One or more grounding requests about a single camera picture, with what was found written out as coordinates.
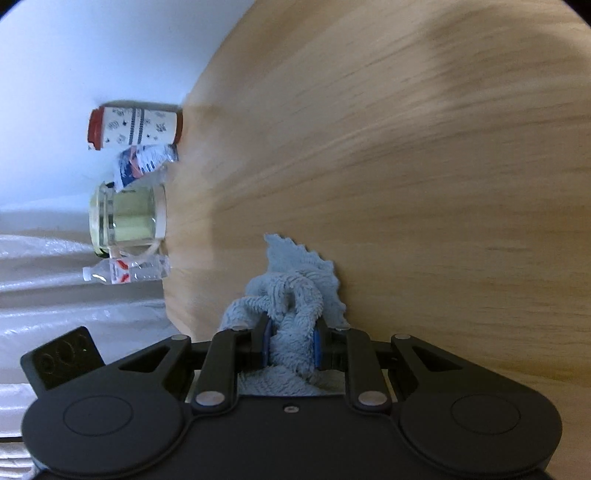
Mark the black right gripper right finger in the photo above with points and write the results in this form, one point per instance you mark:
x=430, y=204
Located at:
x=325, y=343

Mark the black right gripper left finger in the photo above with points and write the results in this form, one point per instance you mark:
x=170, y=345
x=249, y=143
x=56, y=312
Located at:
x=259, y=354

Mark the light blue cleaning cloth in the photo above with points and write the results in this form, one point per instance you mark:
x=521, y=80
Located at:
x=298, y=288

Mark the clear plastic water bottle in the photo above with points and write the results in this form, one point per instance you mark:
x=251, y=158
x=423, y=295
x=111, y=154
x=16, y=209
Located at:
x=126, y=270

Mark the glass kettle with tea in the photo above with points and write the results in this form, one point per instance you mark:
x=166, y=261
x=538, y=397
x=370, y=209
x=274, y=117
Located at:
x=127, y=223

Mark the crumpled blue white packet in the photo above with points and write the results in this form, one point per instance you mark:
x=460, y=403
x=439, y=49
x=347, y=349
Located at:
x=143, y=166

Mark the red lidded patterned tumbler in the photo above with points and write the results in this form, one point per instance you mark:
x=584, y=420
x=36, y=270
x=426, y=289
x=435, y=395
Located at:
x=123, y=127

